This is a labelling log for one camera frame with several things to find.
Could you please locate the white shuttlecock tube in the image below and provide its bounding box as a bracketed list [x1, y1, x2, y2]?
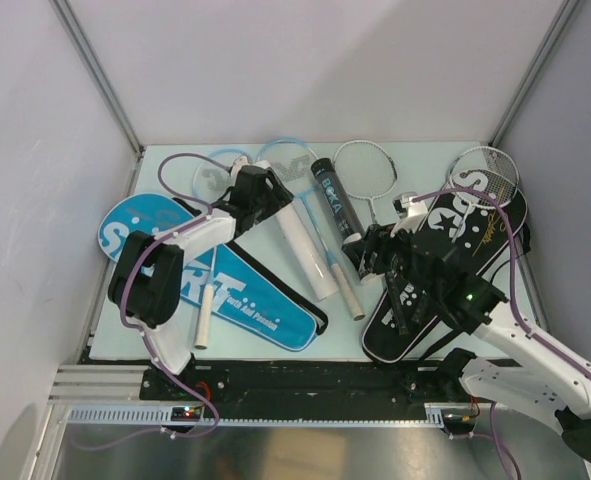
[275, 195, 339, 301]

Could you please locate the blue racket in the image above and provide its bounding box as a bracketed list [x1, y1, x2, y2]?
[192, 148, 249, 350]
[256, 138, 365, 321]

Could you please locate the right aluminium frame post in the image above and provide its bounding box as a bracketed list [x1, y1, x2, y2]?
[487, 0, 585, 148]

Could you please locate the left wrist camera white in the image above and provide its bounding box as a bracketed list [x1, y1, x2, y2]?
[231, 155, 251, 175]

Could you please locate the white racket with black handle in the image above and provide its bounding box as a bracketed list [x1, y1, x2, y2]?
[332, 141, 412, 341]

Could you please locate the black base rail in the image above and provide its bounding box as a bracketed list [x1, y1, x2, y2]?
[139, 358, 476, 424]

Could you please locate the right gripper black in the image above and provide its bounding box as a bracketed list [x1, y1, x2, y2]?
[342, 217, 438, 299]

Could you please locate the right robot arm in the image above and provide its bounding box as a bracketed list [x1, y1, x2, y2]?
[344, 224, 591, 463]

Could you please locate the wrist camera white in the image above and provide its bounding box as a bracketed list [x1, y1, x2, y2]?
[231, 155, 251, 175]
[391, 191, 428, 236]

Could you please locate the blue racket bag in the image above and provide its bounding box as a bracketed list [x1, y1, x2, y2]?
[98, 193, 328, 352]

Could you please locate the left aluminium frame post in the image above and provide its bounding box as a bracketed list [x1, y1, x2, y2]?
[49, 0, 144, 159]

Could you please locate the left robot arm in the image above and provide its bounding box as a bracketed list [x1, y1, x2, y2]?
[108, 165, 294, 399]

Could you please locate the white cable duct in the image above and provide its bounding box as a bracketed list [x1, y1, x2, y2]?
[68, 405, 473, 428]

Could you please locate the black racket bag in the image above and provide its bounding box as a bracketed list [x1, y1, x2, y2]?
[361, 168, 527, 364]

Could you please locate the white racket on black bag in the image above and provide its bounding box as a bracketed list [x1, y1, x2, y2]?
[412, 146, 520, 324]

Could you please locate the aluminium frame post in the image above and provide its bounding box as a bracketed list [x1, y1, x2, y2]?
[487, 0, 585, 148]
[49, 0, 144, 159]

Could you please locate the black shuttlecock tube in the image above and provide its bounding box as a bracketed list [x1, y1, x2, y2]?
[309, 157, 379, 284]

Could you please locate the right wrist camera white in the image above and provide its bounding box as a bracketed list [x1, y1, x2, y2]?
[391, 191, 428, 236]

